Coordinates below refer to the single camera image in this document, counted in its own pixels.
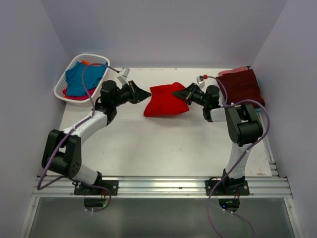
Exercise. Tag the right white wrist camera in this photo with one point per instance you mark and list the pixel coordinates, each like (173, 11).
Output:
(201, 81)

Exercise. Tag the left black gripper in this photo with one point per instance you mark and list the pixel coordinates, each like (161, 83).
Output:
(138, 94)

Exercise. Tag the magenta t shirt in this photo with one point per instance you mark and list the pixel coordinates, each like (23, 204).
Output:
(78, 98)

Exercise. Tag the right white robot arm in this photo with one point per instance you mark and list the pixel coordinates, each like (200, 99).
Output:
(244, 127)

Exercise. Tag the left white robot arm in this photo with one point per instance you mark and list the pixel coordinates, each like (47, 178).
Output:
(63, 150)

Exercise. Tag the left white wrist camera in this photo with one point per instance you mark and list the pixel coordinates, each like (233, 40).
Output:
(122, 76)

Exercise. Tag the red t shirt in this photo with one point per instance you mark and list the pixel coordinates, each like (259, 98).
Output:
(163, 103)

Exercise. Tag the white plastic laundry basket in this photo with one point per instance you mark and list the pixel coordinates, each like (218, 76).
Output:
(62, 84)

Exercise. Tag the aluminium mounting rail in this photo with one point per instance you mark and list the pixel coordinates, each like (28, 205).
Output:
(175, 187)

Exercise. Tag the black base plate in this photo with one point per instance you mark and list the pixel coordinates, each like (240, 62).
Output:
(229, 187)
(100, 187)

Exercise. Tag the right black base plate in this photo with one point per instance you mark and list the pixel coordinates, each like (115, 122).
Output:
(229, 187)

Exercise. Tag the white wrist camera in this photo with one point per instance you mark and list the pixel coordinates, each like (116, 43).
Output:
(122, 76)
(201, 81)

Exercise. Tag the folded pink t shirt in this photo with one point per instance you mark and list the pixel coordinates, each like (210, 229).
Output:
(234, 70)

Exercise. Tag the folded maroon t shirt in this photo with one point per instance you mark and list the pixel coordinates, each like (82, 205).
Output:
(241, 86)

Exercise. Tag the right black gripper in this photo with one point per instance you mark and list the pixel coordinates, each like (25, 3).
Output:
(185, 93)

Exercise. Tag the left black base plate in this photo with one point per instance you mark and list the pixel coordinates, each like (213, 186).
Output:
(100, 187)

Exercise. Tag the orange t shirt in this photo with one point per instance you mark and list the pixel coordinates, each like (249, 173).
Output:
(85, 62)

